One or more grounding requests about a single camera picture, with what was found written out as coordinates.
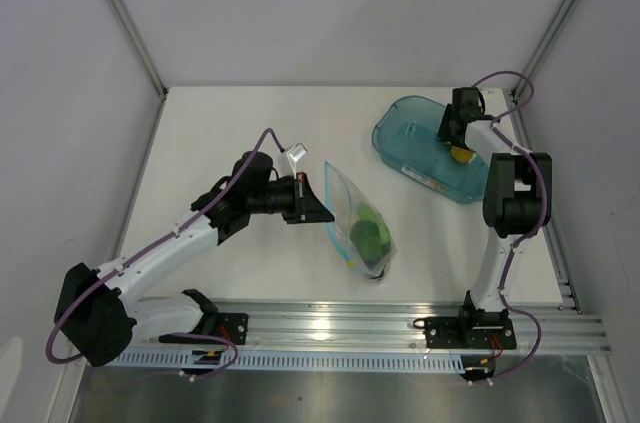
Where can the purple toy eggplant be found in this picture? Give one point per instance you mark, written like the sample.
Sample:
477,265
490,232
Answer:
379,275

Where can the yellow toy lemon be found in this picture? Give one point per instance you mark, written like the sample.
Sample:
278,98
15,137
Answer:
461,155

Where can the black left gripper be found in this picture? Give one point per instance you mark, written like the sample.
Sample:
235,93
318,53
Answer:
307,208

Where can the green toy bell pepper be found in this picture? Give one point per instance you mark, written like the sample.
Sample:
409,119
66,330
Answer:
372,242

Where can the white slotted cable duct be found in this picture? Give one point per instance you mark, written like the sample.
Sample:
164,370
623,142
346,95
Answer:
251,359

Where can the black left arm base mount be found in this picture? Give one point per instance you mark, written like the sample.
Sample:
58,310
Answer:
230,326

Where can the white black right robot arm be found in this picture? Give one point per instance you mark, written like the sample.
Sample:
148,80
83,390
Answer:
515,207

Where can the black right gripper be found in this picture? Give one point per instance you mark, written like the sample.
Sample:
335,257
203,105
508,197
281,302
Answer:
444,132

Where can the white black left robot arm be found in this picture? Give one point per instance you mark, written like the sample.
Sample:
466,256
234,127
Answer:
102,311

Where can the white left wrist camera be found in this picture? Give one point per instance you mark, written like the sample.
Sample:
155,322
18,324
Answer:
289,159

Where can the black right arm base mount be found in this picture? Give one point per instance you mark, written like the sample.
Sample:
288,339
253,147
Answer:
468,332

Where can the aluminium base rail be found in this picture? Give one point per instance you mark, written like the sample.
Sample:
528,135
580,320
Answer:
388,327

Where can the clear zip bag teal zipper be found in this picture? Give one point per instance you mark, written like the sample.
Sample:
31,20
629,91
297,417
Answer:
342,197

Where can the teal plastic tray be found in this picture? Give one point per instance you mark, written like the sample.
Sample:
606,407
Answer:
406,140

